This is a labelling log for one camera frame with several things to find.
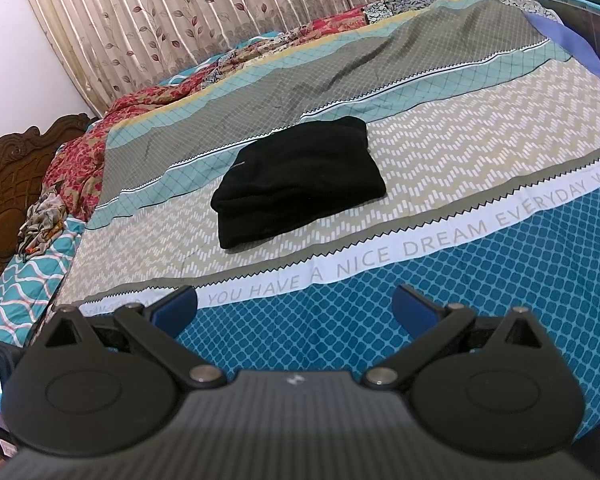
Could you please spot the clear teal-rimmed storage box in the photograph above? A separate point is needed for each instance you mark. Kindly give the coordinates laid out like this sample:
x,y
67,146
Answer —
x,y
585,20

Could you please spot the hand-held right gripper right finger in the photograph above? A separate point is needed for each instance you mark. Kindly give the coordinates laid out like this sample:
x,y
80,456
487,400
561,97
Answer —
x,y
414,308

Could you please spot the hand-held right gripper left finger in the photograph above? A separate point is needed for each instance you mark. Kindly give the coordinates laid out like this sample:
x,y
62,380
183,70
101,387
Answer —
x,y
178,310

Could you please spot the teal wave-patterned pillow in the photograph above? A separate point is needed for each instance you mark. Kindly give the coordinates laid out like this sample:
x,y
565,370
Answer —
x,y
25,280

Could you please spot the carved wooden headboard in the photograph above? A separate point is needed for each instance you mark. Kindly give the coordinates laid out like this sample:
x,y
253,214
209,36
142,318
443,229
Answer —
x,y
15,180

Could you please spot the black pants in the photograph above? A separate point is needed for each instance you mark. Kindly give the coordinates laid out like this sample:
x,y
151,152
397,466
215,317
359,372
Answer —
x,y
300,180

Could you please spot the patterned striped bedsheet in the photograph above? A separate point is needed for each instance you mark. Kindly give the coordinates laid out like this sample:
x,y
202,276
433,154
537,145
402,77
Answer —
x,y
430,160

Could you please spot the floral leaf curtain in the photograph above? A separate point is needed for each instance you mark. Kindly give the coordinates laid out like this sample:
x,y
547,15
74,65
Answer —
x,y
205,15

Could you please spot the purple sheet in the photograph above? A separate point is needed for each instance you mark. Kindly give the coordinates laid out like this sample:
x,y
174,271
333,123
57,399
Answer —
x,y
570,45

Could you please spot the black and white patterned cloth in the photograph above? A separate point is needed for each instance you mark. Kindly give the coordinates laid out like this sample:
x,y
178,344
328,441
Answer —
x,y
405,5

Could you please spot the red floral blanket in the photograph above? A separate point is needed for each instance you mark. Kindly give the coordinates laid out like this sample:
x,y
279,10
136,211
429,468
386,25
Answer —
x,y
145,105

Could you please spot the crumpled multicolour scarf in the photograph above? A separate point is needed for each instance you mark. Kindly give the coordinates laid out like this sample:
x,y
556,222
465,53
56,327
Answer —
x,y
42,222

